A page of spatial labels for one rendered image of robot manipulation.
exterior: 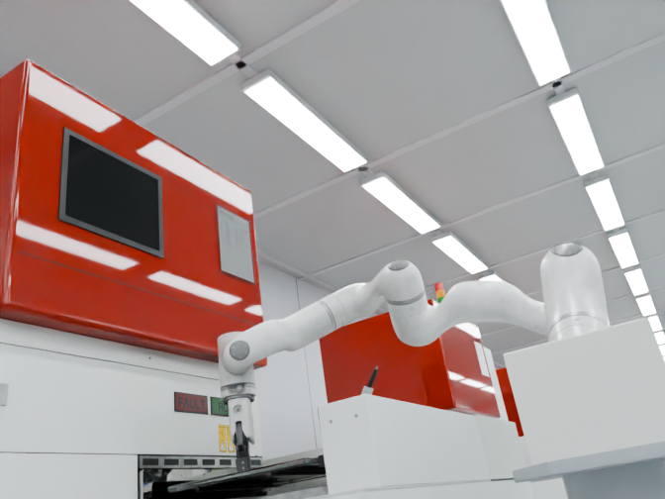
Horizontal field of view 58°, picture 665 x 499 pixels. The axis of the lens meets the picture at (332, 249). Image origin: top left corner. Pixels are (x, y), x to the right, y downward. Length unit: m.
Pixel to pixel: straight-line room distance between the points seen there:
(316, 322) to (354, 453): 0.60
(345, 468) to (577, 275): 0.65
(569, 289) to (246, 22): 1.88
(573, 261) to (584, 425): 0.43
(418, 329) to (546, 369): 0.51
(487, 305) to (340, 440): 0.58
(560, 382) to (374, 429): 0.31
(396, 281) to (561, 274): 0.38
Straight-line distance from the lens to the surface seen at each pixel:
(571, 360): 1.06
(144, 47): 2.85
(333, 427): 1.00
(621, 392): 1.05
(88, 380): 1.38
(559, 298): 1.33
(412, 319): 1.49
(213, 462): 1.61
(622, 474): 1.07
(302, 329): 1.51
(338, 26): 2.81
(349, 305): 1.56
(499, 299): 1.43
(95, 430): 1.38
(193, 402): 1.58
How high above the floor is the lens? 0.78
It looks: 24 degrees up
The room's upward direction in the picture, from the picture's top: 9 degrees counter-clockwise
